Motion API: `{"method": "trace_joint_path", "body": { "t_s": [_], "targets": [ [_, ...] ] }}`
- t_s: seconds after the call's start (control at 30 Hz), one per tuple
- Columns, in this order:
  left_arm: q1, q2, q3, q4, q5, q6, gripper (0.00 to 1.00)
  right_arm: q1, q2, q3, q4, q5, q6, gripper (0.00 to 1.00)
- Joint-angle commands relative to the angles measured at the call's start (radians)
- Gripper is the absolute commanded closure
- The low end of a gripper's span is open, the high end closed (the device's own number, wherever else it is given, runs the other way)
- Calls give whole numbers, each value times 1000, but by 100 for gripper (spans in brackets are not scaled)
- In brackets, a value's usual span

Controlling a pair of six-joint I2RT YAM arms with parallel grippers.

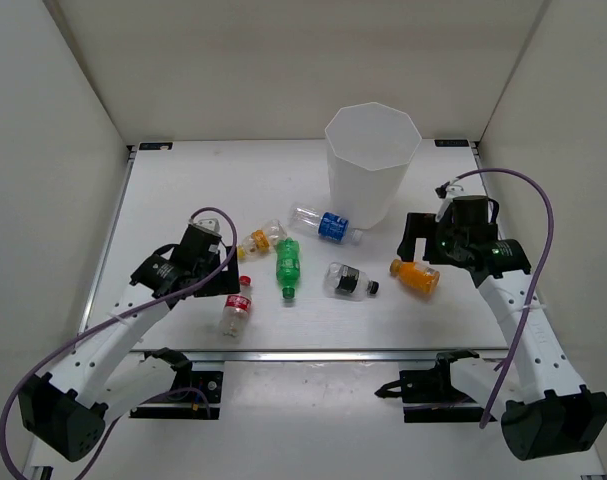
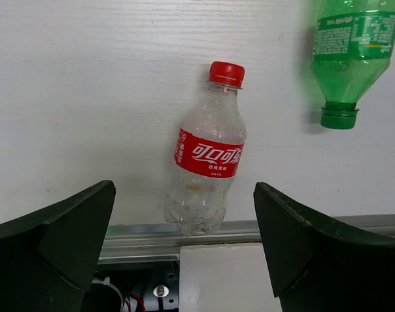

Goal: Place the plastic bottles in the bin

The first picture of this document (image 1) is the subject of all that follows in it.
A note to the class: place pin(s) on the blue label clear bottle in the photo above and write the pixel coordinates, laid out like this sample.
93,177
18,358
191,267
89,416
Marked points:
324,224

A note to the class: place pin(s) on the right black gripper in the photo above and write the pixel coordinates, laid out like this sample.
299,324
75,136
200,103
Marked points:
421,226

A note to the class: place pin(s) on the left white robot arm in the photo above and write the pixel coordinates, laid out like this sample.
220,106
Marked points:
69,404

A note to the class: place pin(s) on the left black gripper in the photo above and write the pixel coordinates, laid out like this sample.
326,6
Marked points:
226,283

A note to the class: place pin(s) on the yellow label clear bottle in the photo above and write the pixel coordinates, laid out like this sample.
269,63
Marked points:
262,241

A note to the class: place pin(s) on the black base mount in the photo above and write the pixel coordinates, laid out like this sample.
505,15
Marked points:
195,394
428,395

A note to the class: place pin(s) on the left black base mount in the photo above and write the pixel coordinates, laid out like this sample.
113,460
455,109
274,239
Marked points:
195,394

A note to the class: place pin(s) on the black table label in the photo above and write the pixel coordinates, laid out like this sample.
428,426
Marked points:
451,143
155,146

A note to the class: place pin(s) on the black label clear bottle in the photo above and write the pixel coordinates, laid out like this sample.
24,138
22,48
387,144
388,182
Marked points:
346,282

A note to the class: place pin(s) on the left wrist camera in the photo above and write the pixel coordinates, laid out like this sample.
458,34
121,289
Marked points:
211,224

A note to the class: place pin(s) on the orange juice bottle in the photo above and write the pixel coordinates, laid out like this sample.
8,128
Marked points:
418,277

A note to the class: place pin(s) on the red label clear bottle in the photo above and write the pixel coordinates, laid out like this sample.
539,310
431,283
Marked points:
237,310

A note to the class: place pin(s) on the white plastic bin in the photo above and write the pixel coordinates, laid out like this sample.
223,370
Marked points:
369,149

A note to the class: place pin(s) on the left black table label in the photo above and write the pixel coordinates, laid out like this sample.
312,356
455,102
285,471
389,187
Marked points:
155,146

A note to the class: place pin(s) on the green plastic bottle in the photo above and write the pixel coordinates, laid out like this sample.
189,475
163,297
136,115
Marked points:
288,267

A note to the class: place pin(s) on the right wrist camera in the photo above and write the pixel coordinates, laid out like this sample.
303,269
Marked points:
449,190

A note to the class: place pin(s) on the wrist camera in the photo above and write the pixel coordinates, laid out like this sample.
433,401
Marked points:
211,224
449,190

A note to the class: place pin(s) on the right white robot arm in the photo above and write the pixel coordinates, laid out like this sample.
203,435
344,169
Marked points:
550,410

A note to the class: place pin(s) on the right black table label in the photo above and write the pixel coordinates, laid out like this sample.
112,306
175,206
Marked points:
451,143

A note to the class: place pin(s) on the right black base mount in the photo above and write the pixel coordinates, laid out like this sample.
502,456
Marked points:
428,395

